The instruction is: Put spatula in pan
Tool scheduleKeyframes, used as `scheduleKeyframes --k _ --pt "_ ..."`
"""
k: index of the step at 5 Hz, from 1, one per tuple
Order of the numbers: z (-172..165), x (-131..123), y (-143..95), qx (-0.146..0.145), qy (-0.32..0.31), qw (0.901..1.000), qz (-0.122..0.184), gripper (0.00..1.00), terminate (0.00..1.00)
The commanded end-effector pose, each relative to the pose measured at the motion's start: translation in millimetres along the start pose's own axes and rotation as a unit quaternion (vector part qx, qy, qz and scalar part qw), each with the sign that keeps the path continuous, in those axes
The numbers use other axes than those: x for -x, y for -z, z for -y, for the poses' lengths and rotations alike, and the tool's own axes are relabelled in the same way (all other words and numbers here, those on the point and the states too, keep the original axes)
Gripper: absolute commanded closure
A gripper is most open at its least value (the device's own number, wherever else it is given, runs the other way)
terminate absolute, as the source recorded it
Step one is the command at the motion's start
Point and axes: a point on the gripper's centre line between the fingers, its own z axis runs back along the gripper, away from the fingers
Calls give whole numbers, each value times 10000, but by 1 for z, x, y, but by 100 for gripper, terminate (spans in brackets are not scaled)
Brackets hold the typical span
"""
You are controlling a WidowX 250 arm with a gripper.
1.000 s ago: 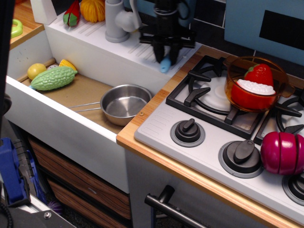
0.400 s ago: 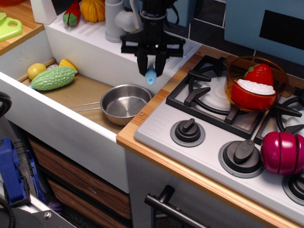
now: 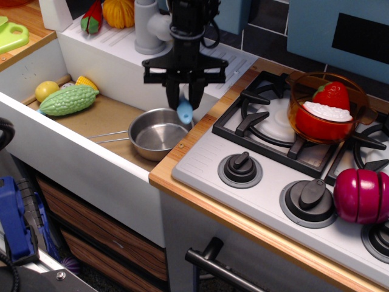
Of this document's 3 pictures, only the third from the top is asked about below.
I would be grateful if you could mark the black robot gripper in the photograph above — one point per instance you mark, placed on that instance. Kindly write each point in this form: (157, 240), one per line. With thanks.
(184, 63)

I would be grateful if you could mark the grey spatula blue handle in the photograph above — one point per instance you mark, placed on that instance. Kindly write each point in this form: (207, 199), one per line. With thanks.
(184, 111)

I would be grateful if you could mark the stainless steel pan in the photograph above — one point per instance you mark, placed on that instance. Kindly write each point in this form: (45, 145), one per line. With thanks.
(155, 133)

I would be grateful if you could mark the grey toy faucet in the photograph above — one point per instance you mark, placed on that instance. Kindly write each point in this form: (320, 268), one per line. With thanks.
(152, 28)

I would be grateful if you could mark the black stove grate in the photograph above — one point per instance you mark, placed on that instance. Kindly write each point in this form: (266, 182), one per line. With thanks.
(258, 121)

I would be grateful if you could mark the orange toy pumpkin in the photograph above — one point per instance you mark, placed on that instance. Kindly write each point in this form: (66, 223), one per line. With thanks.
(119, 14)

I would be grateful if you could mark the grey toy stove top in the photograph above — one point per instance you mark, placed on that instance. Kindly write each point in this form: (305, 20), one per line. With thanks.
(340, 242)

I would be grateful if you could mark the left black stove knob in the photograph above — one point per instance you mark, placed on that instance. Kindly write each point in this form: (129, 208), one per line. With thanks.
(240, 171)

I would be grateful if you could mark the black stove knob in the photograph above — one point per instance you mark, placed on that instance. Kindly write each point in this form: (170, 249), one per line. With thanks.
(240, 171)
(308, 204)
(375, 240)

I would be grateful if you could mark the yellow toy corn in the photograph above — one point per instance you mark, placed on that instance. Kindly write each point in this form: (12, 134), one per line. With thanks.
(82, 80)

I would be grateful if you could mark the green toy bitter gourd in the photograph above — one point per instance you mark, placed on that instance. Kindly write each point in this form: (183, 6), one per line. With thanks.
(68, 100)

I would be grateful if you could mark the white toy sink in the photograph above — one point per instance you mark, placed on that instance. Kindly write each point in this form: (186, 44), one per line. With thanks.
(62, 149)

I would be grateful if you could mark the red green toy pepper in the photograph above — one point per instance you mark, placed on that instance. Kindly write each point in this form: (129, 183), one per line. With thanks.
(92, 20)

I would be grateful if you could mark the yellow toy lemon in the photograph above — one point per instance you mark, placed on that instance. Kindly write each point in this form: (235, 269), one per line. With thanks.
(45, 89)

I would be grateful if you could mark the red bowl with rice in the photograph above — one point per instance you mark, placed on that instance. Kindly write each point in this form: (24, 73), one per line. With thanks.
(323, 122)

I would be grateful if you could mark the orange transparent pot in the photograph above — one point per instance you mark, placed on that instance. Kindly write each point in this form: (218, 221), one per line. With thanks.
(304, 86)

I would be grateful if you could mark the red toy strawberry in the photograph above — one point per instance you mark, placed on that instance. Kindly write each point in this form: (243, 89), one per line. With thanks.
(333, 94)

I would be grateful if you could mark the upper wooden drawer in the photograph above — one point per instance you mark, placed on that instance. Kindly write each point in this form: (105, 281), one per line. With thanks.
(100, 230)

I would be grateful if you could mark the wooden drawer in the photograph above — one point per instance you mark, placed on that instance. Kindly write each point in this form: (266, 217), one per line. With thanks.
(100, 230)
(123, 276)

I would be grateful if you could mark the middle black stove knob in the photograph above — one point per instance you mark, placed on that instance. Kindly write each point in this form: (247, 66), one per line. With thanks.
(308, 204)

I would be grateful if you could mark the light blue toy microwave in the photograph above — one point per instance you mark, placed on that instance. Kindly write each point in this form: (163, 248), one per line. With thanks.
(350, 35)

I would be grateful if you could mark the green plastic cutting board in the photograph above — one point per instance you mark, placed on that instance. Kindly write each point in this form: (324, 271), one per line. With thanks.
(13, 35)

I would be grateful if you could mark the lower wooden drawer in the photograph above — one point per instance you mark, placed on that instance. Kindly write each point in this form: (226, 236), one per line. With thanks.
(123, 276)

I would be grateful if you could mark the magenta toy onion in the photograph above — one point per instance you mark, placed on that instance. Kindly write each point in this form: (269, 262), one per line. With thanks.
(361, 196)

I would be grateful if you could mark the purple striped ball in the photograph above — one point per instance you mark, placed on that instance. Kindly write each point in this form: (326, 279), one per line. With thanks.
(72, 264)

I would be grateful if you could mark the blue clamp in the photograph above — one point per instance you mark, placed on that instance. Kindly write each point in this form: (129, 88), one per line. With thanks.
(24, 222)

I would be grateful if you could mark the right black stove knob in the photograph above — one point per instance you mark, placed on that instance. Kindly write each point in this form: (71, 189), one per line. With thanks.
(375, 240)

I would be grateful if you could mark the black oven door handle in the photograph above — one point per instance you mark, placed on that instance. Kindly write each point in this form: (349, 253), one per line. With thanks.
(206, 260)

